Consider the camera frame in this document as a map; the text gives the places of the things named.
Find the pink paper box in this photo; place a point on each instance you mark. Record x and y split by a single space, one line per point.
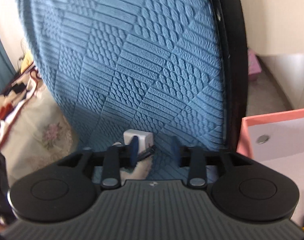
254 68

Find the pink white cardboard box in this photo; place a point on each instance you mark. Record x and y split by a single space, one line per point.
276 140

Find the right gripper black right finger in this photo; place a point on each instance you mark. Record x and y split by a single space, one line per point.
239 186

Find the blue textured sofa cover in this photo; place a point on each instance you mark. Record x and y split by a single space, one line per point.
149 65

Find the cream floral lace cloth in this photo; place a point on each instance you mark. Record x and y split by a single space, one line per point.
40 135

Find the white charger adapter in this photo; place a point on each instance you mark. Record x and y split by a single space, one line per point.
141 144

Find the patterned red white blanket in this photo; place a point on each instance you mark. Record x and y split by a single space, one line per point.
15 98

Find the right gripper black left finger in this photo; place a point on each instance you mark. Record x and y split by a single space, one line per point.
69 187

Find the black sofa frame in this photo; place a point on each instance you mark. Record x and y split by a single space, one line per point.
232 34

